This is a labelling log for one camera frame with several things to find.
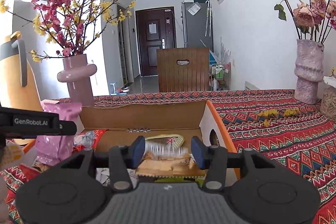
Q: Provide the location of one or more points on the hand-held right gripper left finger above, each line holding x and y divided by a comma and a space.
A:
138, 151

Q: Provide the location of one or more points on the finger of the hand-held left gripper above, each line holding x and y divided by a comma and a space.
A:
67, 128

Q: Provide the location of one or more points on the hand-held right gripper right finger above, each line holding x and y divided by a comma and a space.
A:
198, 153

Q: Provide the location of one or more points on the pink snack packet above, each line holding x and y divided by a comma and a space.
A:
56, 145

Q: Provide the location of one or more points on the white orange snack packet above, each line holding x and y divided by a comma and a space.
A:
168, 161

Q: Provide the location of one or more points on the red cardboard box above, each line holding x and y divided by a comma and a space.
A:
147, 116

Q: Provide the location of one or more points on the person's left hand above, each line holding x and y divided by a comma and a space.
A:
11, 154

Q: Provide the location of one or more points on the red printed snack packet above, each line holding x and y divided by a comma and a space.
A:
88, 140

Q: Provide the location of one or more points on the gold snack packet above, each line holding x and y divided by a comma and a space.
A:
162, 140

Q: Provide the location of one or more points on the yellow thermos jug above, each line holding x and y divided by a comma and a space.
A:
13, 82

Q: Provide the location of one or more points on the small storage cart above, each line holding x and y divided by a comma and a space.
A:
220, 77

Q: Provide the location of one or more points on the wooden chair back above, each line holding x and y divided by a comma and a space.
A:
181, 74

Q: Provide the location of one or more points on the fallen yellow petals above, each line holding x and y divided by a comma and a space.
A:
270, 113

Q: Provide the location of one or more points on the dark brown door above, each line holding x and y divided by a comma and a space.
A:
155, 50

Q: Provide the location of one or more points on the pink and yellow blossom branches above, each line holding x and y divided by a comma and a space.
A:
73, 11

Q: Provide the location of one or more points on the grey refrigerator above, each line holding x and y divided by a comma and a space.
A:
197, 29

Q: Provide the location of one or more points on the white folded umbrella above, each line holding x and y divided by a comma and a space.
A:
208, 19

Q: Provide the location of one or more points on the clear container of seeds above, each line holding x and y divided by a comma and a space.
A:
329, 103

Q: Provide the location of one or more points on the dried pink roses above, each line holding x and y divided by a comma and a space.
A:
305, 15

